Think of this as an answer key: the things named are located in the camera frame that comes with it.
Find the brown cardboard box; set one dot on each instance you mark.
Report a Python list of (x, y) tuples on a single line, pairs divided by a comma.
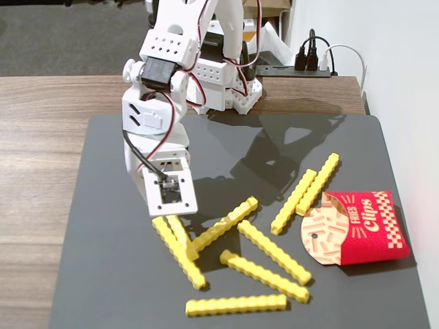
[(271, 5)]

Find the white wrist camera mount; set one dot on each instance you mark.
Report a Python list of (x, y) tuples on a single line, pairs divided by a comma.
[(187, 192)]

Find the yellow crinkle plastic fry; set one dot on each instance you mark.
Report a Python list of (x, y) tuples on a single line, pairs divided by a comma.
[(293, 202), (187, 265), (236, 304), (178, 231), (226, 219), (319, 181), (274, 253), (264, 274)]

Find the dark grey textured mat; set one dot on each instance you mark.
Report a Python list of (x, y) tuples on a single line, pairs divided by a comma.
[(137, 274)]

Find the red fries clips carton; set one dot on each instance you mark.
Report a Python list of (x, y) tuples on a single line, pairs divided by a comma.
[(370, 229)]

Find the black power strip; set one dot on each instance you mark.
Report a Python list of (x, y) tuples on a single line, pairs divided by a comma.
[(284, 71)]

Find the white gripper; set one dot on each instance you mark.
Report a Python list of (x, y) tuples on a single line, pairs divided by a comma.
[(133, 171)]

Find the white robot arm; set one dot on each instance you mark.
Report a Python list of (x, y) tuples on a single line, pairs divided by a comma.
[(171, 41)]

